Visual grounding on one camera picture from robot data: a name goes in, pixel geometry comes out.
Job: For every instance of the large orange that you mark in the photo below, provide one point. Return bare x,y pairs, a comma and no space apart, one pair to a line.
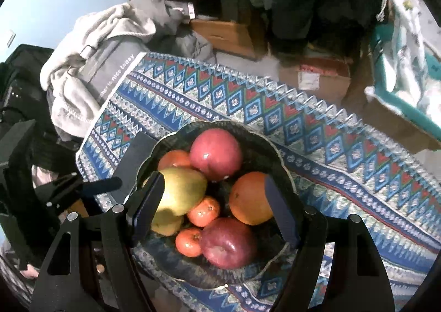
249,200

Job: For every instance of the small orange tangerine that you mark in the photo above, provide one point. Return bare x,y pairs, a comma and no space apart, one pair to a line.
204,212
188,242
174,160

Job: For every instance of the teal cardboard box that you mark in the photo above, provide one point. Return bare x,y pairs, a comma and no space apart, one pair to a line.
396,98

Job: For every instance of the blue patterned tablecloth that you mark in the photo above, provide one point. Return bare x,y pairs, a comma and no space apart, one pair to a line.
344,167

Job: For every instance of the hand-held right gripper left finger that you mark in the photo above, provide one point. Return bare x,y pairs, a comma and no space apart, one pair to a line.
148,202

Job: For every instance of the light grey hoodie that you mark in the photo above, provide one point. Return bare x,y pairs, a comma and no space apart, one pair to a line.
103,23

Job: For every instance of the black bag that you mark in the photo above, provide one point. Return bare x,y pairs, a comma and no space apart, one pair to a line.
24,71

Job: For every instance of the red apple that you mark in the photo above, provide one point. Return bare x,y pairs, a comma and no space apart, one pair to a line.
216,153
229,243

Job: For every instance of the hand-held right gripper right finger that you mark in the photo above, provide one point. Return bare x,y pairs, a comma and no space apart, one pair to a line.
280,210

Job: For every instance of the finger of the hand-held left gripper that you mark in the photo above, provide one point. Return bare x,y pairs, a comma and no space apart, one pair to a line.
134,164
103,185

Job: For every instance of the white printed rice bag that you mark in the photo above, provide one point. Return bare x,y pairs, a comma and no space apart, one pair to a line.
413,40

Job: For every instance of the dark glass bowl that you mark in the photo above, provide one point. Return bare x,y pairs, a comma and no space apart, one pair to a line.
262,155

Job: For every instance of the white wall switch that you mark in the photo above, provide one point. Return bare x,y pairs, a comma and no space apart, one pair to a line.
11,38

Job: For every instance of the yellow green apple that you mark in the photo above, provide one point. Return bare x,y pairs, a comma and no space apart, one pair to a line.
168,224
182,189

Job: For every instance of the grey printed tote bag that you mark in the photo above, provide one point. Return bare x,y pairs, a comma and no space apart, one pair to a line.
110,62

